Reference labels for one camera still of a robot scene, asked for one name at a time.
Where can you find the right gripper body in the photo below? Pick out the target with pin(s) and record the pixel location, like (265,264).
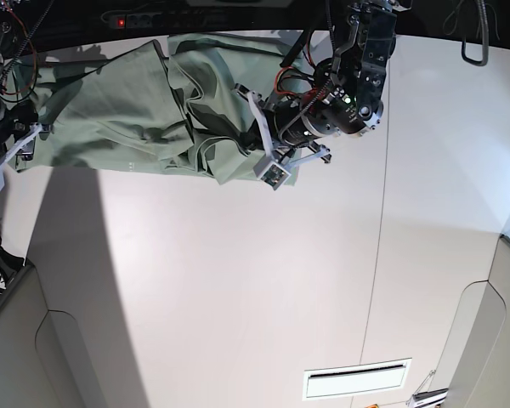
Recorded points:
(15,123)

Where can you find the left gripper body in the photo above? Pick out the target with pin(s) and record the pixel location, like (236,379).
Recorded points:
(287,129)

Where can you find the light green T-shirt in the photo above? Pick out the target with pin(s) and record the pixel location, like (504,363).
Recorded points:
(169,112)

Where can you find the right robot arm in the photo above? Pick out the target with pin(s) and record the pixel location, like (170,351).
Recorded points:
(19,67)

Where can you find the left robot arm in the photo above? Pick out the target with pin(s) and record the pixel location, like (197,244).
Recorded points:
(340,94)

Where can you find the black power strip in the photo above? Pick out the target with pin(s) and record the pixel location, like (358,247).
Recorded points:
(137,21)

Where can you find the grey left side cabinet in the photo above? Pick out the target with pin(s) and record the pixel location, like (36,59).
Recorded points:
(64,343)

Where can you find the grey cabinet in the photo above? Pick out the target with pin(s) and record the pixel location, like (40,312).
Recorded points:
(475,364)
(64,343)

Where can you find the white slotted panel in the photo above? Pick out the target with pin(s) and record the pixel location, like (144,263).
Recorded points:
(355,380)

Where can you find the grey right side cabinet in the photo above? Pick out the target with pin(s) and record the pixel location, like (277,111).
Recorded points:
(475,364)

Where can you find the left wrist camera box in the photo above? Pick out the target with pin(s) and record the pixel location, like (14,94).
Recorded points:
(270,171)

